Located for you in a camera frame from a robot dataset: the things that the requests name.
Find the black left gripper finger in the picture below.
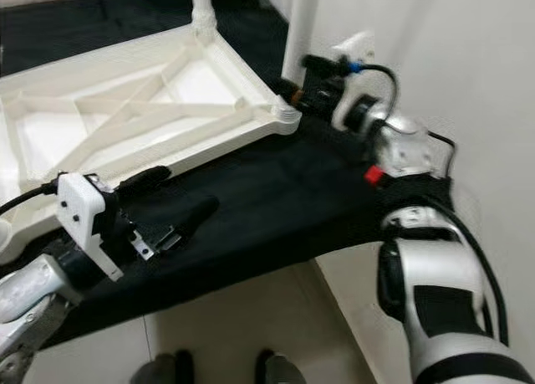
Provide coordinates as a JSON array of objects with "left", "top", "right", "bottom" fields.
[
  {"left": 163, "top": 196, "right": 222, "bottom": 250},
  {"left": 117, "top": 164, "right": 171, "bottom": 193}
]

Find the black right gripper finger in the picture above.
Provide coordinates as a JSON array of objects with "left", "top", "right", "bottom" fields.
[
  {"left": 279, "top": 79, "right": 313, "bottom": 110},
  {"left": 301, "top": 54, "right": 353, "bottom": 78}
]

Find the black table cloth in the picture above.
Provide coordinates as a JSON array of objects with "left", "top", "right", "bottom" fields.
[{"left": 0, "top": 0, "right": 482, "bottom": 347}]

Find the white plastic table top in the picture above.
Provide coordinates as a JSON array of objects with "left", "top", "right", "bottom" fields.
[{"left": 0, "top": 24, "right": 302, "bottom": 244}]

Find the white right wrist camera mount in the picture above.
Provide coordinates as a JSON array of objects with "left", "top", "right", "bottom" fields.
[{"left": 330, "top": 31, "right": 379, "bottom": 134}]

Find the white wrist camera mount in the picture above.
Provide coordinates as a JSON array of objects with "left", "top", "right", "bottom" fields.
[
  {"left": 330, "top": 31, "right": 379, "bottom": 134},
  {"left": 56, "top": 172, "right": 126, "bottom": 282}
]

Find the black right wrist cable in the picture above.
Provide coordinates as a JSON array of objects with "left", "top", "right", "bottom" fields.
[{"left": 359, "top": 62, "right": 400, "bottom": 125}]

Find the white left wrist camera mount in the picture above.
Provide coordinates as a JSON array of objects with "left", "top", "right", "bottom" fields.
[{"left": 56, "top": 172, "right": 126, "bottom": 282}]

